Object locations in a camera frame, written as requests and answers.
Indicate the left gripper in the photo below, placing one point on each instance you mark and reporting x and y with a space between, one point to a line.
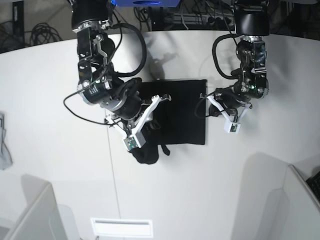
250 77

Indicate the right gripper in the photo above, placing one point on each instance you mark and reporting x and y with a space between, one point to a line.
100 85

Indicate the dark navy T-shirt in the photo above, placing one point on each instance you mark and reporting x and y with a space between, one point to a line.
176 121

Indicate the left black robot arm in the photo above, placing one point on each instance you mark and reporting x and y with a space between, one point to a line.
251 24

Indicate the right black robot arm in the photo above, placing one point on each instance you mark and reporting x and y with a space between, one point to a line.
91 19

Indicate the white power strip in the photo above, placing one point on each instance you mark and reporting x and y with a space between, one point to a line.
192 19

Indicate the blue box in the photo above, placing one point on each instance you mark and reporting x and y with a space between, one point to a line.
145 3

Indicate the black keyboard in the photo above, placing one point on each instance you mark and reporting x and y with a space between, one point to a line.
314 184

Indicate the grey cloth at edge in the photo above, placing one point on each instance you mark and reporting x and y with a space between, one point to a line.
5 156

